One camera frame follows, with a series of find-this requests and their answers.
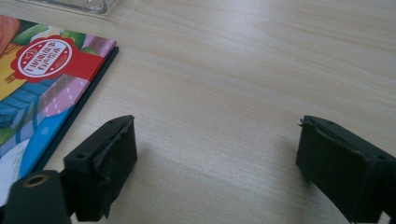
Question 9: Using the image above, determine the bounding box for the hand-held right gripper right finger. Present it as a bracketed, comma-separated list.
[295, 115, 396, 224]

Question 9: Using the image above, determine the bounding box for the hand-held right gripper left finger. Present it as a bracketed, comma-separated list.
[59, 115, 138, 223]

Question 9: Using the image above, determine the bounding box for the colourful blue picture book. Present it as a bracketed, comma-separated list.
[0, 14, 120, 208]

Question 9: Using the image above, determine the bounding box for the clear acrylic book rack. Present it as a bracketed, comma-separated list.
[18, 0, 118, 16]

